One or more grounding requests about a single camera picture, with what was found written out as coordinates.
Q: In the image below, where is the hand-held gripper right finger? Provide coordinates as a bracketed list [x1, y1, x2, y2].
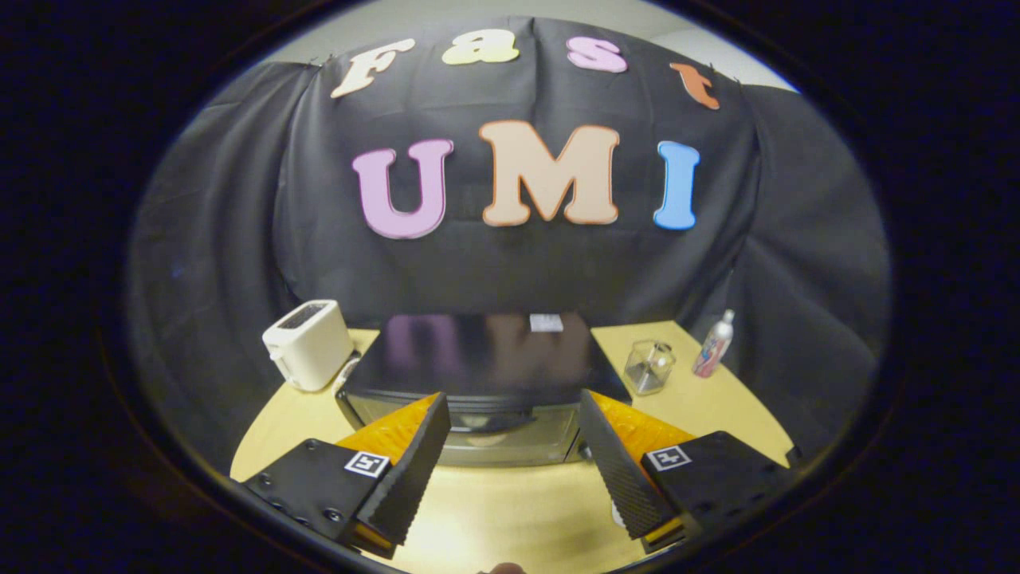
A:
[579, 389, 794, 556]

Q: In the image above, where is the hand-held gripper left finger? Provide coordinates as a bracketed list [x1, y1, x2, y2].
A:
[239, 392, 452, 559]

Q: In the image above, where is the black toaster oven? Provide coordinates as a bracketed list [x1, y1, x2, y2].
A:
[335, 313, 634, 468]

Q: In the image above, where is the white bread toaster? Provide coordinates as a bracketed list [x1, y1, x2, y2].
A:
[262, 300, 355, 392]

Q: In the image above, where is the clear glass container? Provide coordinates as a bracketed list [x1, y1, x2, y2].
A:
[623, 340, 677, 396]

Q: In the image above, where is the silver and pink spray bottle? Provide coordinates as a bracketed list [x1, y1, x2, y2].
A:
[692, 309, 736, 379]

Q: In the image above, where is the black backdrop cloth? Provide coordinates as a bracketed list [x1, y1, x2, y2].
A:
[127, 16, 892, 479]

